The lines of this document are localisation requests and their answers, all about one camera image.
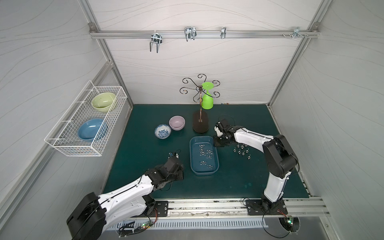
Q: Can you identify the white wire wall basket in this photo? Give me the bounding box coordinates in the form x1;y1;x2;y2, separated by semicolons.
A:
45;81;127;157

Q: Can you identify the metal double hook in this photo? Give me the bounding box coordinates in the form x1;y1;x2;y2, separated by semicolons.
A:
150;33;163;53
184;27;197;42

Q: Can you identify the blue floral ceramic bowl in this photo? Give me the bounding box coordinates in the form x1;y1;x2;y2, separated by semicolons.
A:
154;124;172;140

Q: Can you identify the light green bowl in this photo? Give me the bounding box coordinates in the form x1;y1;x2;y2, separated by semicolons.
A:
91;92;117;113

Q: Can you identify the pink ceramic bowl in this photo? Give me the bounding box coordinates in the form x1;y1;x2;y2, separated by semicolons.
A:
169;116;186;131

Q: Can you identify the black cable bundle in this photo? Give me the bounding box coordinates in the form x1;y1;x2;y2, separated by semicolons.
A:
116;209;158;237

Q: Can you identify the white slotted cable duct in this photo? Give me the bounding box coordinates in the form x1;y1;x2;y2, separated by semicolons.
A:
91;218;268;231

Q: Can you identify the aluminium top rail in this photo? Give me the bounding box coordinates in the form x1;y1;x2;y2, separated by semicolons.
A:
90;30;321;40

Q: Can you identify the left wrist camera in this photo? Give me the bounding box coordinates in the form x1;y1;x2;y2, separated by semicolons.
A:
164;156;184;174

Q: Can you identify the metal hook bracket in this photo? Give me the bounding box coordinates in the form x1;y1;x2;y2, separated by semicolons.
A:
282;27;309;40

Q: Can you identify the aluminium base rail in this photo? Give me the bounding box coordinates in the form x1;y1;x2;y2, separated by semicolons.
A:
83;197;331;221

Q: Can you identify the green plastic goblet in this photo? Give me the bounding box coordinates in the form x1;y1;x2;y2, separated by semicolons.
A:
202;82;214;110

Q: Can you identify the copper cup tree stand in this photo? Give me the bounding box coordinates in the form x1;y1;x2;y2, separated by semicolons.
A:
179;74;221;134

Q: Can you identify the blue plastic storage box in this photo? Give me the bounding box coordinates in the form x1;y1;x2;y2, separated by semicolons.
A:
190;136;220;176

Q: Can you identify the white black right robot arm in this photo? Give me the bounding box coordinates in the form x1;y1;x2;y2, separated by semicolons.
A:
214;124;299;205

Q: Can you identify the metal single hook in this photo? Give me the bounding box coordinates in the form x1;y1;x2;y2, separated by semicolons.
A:
221;27;227;39

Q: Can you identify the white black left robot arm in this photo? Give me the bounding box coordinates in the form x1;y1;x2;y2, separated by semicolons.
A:
67;166;184;240

